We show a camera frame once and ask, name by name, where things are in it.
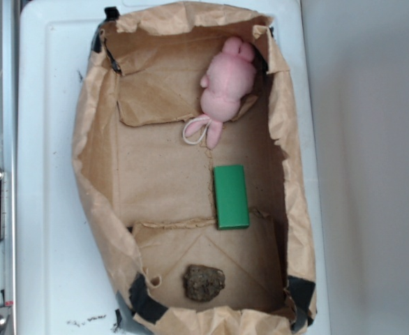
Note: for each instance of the pink plush bunny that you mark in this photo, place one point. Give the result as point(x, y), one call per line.
point(229, 77)

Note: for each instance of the brown paper lined bin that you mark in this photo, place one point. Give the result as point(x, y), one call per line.
point(149, 197)

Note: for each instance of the green rectangular block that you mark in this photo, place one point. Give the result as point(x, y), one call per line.
point(231, 197)

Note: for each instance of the brown rough rock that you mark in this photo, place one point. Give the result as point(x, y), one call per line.
point(202, 283)

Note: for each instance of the aluminium frame rail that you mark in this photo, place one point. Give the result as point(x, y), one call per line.
point(9, 29)

